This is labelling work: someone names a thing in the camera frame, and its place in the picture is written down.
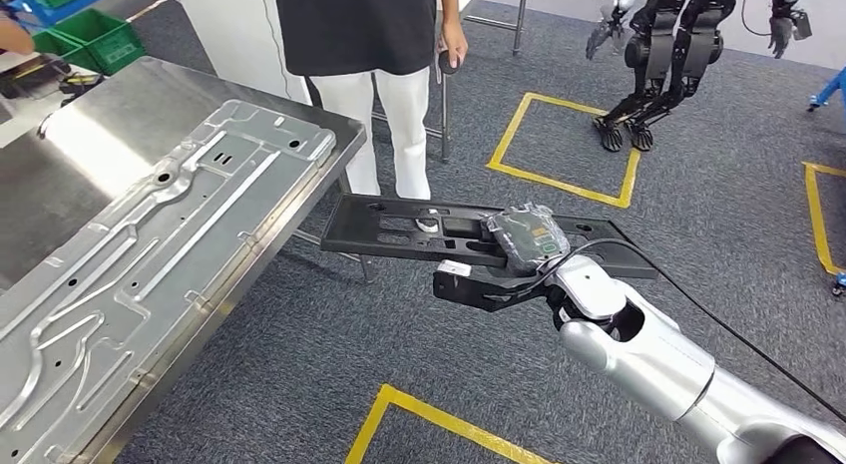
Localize black and white humanoid robot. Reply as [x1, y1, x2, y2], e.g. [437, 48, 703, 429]
[585, 0, 815, 154]

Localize black handheld device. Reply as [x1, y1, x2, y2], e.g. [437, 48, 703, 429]
[436, 44, 461, 77]

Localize blue plastic crate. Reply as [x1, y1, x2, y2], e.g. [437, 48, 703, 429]
[0, 0, 125, 29]

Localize stainless steel workbench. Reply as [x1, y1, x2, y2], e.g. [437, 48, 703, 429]
[0, 56, 378, 464]

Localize yellow floor tape square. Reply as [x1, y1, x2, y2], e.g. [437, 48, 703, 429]
[487, 92, 642, 210]

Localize black and yellow tool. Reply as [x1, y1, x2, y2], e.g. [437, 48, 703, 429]
[0, 56, 107, 111]

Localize black plastic panel part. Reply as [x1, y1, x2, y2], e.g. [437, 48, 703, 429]
[320, 193, 660, 280]

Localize person's hand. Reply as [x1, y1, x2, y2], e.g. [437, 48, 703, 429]
[439, 19, 471, 73]

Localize person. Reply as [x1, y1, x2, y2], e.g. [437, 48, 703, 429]
[270, 0, 471, 234]
[0, 14, 36, 57]

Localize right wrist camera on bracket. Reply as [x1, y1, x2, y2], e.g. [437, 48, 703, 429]
[432, 258, 563, 314]

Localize stamped sheet metal panel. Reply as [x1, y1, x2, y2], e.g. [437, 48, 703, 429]
[0, 98, 338, 464]

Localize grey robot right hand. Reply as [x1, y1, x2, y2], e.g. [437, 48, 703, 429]
[480, 203, 573, 277]

